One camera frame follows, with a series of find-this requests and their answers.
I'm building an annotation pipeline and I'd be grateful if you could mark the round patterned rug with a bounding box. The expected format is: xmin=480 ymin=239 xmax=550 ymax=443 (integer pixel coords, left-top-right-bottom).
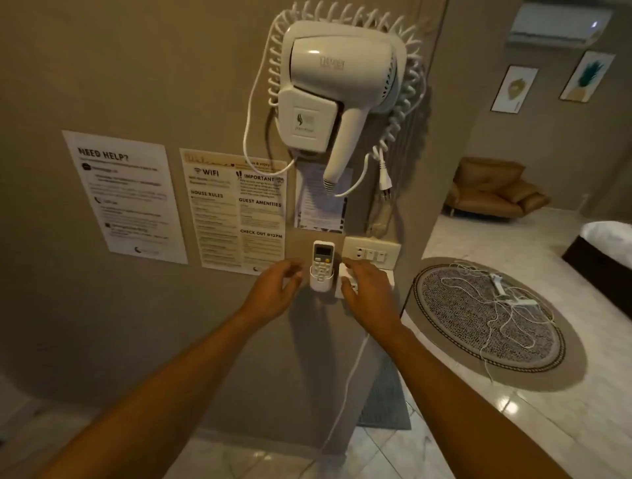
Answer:
xmin=402 ymin=256 xmax=589 ymax=393

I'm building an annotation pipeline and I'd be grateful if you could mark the white wall socket switch plate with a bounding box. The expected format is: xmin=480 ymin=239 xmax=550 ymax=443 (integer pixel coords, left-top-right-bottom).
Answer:
xmin=342 ymin=236 xmax=402 ymax=271

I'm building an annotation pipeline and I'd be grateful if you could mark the yellow bordered rules notice sheet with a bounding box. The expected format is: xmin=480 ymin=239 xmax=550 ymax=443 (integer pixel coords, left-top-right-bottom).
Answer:
xmin=178 ymin=147 xmax=289 ymax=276

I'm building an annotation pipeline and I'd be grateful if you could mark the brown leather armchair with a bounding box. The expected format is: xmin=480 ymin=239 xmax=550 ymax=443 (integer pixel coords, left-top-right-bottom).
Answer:
xmin=444 ymin=157 xmax=552 ymax=218

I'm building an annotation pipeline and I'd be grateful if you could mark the tangled white cable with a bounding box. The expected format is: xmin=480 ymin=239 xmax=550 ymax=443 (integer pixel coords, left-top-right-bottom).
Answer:
xmin=439 ymin=260 xmax=554 ymax=384

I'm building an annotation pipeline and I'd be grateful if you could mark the person's right forearm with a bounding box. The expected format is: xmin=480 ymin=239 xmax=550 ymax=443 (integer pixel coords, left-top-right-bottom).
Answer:
xmin=373 ymin=320 xmax=573 ymax=479

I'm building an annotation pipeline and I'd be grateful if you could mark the white wall air conditioner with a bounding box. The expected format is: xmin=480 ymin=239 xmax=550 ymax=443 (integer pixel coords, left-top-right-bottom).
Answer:
xmin=506 ymin=0 xmax=606 ymax=49

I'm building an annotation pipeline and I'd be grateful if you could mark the bed with white sheets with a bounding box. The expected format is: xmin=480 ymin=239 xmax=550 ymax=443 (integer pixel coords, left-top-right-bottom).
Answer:
xmin=562 ymin=220 xmax=632 ymax=319

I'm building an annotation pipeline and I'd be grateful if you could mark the framed pineapple picture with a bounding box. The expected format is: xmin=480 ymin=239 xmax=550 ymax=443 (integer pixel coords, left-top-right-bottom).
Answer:
xmin=559 ymin=51 xmax=617 ymax=103

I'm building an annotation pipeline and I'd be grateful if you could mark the person's left hand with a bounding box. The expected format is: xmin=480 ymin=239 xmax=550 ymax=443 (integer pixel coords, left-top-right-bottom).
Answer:
xmin=236 ymin=259 xmax=305 ymax=326

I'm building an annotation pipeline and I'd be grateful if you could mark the white wall remote holder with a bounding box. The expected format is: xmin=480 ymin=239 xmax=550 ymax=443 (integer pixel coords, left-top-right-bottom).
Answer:
xmin=308 ymin=264 xmax=337 ymax=295

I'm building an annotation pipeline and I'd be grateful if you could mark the person's left forearm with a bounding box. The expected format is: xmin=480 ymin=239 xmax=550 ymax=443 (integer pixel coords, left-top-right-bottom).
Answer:
xmin=37 ymin=311 xmax=277 ymax=479

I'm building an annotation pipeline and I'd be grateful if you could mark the grey floor mat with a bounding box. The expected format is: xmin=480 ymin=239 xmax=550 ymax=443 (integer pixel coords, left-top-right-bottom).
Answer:
xmin=356 ymin=355 xmax=412 ymax=430

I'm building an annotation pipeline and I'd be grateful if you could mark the framed gold fruit picture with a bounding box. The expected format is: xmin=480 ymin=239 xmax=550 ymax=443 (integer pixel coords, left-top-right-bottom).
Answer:
xmin=490 ymin=64 xmax=539 ymax=113

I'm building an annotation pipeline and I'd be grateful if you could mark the person's right hand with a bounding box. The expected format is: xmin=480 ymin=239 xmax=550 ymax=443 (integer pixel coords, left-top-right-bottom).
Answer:
xmin=338 ymin=259 xmax=406 ymax=341

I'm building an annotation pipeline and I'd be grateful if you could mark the small patterned notice sheet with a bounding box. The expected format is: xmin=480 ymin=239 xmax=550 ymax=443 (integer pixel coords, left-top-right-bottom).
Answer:
xmin=294 ymin=160 xmax=354 ymax=234

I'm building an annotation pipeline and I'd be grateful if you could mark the white help notice sheet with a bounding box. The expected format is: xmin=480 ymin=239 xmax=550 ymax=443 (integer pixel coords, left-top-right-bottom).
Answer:
xmin=61 ymin=130 xmax=190 ymax=265

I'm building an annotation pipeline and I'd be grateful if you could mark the white AC remote control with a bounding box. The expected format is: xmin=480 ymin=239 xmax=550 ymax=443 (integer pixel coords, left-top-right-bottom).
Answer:
xmin=312 ymin=240 xmax=336 ymax=285

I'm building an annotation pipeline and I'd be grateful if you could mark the white hair dryer wall mount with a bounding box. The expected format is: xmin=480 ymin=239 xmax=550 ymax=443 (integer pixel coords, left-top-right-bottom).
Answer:
xmin=275 ymin=19 xmax=411 ymax=152

